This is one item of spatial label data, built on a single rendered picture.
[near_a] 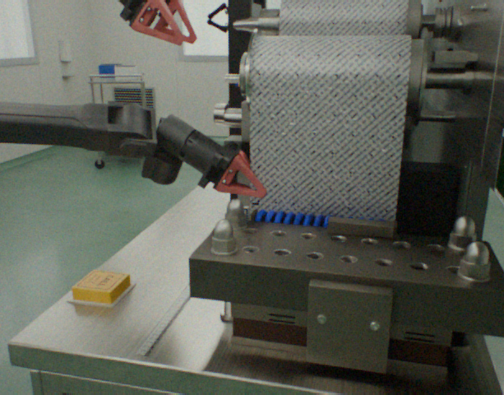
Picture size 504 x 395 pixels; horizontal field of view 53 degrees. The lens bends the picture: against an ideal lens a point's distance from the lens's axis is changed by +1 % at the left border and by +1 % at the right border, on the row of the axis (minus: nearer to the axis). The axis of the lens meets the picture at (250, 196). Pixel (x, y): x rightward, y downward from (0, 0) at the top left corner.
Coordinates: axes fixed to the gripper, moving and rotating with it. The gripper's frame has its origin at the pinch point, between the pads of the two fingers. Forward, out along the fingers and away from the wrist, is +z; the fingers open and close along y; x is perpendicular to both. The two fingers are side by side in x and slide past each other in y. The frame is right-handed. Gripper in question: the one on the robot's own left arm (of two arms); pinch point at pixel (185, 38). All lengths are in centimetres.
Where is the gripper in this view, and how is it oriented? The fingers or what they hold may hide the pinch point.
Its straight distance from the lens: 87.7
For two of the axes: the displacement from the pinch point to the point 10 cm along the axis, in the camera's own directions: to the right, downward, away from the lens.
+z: 7.4, 6.7, 0.3
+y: -2.5, 3.1, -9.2
